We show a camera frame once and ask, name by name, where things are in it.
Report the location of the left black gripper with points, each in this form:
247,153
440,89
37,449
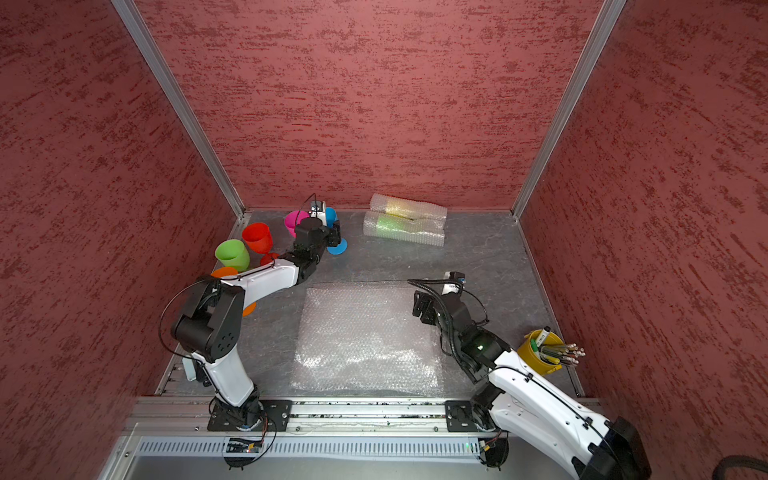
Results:
335,234

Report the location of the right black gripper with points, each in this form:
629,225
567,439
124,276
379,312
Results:
420,304

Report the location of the pink glass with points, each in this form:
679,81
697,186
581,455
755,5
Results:
294,219

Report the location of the blue glass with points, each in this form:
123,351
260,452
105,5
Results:
337,244

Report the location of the red wine glass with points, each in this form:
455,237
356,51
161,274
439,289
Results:
258,238

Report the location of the light green glass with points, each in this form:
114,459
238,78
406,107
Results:
420,231

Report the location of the orange glass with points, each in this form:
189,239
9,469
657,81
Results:
230,272

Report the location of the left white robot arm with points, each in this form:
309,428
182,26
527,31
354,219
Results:
209,324

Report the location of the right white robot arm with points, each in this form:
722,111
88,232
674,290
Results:
512,398

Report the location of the yellow glass in bubble wrap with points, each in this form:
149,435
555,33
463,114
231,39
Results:
406,208

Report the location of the yellow cup with pens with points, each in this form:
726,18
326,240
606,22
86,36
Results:
545,352

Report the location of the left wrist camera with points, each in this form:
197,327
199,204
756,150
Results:
318,210

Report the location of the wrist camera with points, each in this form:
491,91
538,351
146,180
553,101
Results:
318,210
454,282

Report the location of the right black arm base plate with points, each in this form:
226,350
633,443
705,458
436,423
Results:
467,416

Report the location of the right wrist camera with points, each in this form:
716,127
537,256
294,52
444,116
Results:
454,282

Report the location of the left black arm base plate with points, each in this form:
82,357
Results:
252,416

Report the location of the aluminium front rail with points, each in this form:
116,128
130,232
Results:
310,416

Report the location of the white perforated cable duct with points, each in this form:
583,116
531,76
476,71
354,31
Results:
441,449

